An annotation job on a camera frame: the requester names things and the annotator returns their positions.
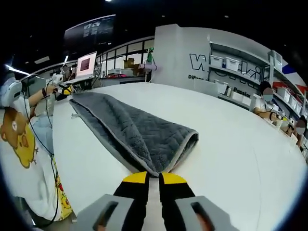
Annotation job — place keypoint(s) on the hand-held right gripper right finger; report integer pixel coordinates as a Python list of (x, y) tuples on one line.
[(183, 204)]

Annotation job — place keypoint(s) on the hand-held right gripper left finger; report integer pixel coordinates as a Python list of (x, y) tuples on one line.
[(125, 202)]

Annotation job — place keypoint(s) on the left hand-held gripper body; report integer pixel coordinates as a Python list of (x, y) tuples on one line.
[(57, 79)]

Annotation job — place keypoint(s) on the grey towel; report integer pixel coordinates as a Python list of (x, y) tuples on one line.
[(134, 125)]

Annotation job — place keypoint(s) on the person's left hand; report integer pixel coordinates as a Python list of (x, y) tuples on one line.
[(51, 91)]

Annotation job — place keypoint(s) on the pink lit monitor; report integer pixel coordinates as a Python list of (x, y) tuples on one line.
[(86, 65)]

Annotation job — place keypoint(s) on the person's light blue jeans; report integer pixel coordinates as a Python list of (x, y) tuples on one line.
[(42, 134)]

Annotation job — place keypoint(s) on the grey desk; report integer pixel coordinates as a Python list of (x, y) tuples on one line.
[(113, 78)]

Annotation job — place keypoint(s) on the white chest device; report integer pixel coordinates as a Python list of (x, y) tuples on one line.
[(10, 91)]

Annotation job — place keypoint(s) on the dark overhead screen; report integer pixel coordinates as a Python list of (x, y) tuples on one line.
[(91, 30)]

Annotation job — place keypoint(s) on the stand with pink roll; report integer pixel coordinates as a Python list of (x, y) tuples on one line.
[(149, 65)]

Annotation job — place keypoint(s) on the white chair back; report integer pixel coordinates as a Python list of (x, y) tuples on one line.
[(205, 87)]

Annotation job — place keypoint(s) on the row of white storage bins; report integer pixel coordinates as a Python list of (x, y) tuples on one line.
[(240, 69)]

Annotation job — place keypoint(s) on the metal shelving rack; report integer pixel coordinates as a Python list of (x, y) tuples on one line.
[(252, 62)]

